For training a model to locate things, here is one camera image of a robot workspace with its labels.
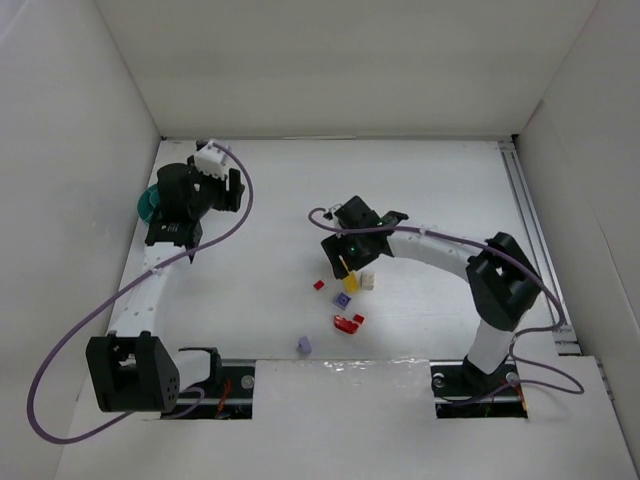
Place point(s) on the red curved lego piece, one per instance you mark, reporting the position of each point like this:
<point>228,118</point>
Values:
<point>345,325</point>

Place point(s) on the purple square lego brick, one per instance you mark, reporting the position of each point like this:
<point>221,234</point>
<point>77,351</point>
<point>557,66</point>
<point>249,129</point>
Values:
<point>342,300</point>

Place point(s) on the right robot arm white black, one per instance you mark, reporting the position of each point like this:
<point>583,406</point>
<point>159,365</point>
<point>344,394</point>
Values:
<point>503,284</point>

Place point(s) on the small lavender lego piece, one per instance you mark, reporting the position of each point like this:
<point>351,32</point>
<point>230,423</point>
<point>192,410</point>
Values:
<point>304,345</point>

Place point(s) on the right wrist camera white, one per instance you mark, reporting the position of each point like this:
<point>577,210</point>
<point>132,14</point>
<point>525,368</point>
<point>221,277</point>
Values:
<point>330,213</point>

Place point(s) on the teal round divided container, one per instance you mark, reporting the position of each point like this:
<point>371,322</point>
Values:
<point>147,203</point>

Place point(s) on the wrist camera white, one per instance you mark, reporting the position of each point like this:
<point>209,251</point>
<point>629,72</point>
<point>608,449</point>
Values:
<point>211,160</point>
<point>330,213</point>

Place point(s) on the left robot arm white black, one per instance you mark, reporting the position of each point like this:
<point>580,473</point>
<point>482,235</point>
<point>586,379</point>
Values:
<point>130,367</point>

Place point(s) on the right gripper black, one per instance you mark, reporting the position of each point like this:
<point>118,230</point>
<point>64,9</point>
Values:
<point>335,251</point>

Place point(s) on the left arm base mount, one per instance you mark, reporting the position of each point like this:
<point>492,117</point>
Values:
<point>232,399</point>

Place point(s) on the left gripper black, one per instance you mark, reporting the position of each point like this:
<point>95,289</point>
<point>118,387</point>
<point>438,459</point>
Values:
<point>235,189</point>

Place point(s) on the aluminium rail right side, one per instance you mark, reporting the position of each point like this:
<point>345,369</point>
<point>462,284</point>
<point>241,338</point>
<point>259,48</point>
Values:
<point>565,338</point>

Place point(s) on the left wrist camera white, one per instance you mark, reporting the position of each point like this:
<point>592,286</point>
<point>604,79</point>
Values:
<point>211,160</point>

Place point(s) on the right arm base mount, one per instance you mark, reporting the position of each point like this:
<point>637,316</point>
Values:
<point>461,393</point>

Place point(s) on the yellow long lego brick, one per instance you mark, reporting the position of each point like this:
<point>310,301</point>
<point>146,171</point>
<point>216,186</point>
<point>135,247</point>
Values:
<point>351,283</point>

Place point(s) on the cream lego brick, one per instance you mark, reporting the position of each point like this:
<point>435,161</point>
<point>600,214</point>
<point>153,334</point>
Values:
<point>367,280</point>

